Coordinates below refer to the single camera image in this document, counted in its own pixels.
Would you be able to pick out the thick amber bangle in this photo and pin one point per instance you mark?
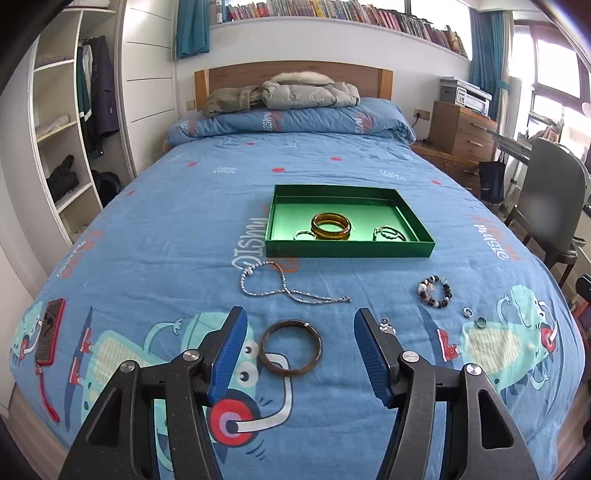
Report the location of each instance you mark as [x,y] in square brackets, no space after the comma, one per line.
[330,236]

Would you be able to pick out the green tray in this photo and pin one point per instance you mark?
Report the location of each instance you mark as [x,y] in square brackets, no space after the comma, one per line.
[295,207]

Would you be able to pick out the thin brown bangle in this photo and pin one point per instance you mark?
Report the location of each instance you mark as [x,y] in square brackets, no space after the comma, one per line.
[263,353]

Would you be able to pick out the white open wardrobe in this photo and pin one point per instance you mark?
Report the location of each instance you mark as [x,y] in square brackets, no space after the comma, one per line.
[55,66]

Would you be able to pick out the black folded clothing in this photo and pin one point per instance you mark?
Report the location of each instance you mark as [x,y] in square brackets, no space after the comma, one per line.
[62,180]

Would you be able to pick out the wall socket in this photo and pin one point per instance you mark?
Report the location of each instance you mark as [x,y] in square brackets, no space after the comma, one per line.
[421,112]

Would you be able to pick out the glass desk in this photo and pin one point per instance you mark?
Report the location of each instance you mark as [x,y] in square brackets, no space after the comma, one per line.
[515,145]

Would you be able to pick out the wooden drawer cabinet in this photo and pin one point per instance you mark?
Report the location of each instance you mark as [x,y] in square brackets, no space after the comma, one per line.
[461,131]

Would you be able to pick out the row of books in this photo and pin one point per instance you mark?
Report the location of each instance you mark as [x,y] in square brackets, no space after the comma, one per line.
[323,7]

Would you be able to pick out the black tote bag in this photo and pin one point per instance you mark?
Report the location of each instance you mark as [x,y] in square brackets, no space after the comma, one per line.
[491,182]

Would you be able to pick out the window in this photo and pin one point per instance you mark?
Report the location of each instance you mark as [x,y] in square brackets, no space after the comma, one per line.
[554,69]

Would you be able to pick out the light folded cloth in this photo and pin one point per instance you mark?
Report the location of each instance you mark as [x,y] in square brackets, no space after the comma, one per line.
[51,127]

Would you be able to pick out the hanging dark clothes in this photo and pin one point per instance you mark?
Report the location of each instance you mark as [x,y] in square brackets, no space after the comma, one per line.
[104,92]

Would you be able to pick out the blue pillow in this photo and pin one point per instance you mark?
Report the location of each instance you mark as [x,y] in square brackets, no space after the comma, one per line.
[300,121]

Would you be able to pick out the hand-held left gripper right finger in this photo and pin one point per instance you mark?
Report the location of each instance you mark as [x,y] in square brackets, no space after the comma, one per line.
[374,364]

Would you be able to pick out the grey chair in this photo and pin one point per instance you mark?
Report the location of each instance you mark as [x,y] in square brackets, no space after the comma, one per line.
[547,184]

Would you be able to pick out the wooden nightstand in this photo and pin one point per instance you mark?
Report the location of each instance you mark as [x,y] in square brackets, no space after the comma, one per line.
[443,159]

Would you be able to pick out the small twisted silver bangle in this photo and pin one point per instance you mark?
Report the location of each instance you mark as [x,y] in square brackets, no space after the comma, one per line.
[295,235]

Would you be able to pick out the wooden headboard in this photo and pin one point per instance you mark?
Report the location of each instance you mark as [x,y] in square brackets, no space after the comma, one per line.
[240,76]

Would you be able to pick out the grey down jacket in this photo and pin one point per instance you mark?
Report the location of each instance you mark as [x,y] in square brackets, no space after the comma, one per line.
[304,94]

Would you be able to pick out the white printer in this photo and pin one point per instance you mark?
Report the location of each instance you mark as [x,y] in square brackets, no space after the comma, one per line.
[466,94]

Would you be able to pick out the thin silver bangles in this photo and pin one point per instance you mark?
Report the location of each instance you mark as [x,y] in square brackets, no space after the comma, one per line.
[376,233]

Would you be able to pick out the blue cartoon bedsheet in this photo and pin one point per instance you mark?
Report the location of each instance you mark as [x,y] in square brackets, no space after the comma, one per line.
[184,230]

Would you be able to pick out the olive fleece jacket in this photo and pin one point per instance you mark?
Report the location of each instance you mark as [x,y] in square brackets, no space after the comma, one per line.
[226,101]

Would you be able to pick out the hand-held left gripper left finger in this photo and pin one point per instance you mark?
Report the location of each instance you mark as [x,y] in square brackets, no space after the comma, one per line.
[226,364]

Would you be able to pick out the teal curtain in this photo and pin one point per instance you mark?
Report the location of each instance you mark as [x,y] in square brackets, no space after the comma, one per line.
[191,27]
[485,55]

